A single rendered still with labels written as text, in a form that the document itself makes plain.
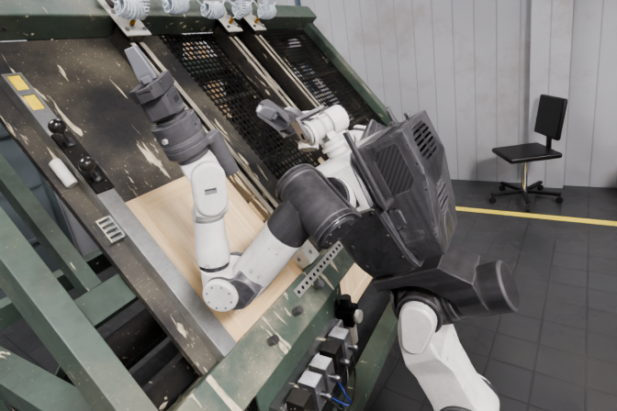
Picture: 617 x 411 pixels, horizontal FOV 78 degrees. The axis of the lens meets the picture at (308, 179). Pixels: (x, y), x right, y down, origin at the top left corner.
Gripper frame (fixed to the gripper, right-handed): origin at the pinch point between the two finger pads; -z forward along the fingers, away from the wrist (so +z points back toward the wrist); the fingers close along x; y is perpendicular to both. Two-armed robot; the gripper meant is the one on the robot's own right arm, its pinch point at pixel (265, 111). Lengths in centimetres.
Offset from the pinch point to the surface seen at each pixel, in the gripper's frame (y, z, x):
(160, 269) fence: 47.4, -12.2, 6.0
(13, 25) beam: 18, -32, -69
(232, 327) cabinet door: 53, 3, 25
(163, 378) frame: 74, -5, 20
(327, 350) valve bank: 49, 23, 45
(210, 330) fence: 53, -5, 24
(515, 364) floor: 48, 141, 99
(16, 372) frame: 110, -16, -20
